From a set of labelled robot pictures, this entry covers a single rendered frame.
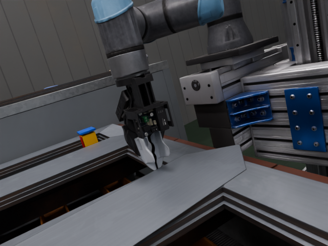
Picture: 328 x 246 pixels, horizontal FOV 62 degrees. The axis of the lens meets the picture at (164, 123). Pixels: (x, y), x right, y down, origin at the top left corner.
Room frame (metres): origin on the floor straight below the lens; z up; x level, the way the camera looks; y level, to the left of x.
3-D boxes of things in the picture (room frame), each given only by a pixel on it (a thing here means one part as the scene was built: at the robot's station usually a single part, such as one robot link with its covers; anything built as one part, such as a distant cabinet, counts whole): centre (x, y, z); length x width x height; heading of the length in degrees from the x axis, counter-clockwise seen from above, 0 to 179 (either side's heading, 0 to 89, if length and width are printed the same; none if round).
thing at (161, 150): (0.55, 0.02, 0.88); 0.06 x 0.03 x 0.09; 25
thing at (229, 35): (0.93, -0.28, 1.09); 0.15 x 0.15 x 0.10
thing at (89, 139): (1.02, 0.29, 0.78); 0.05 x 0.05 x 0.19; 26
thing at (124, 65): (0.55, 0.03, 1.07); 0.08 x 0.08 x 0.05
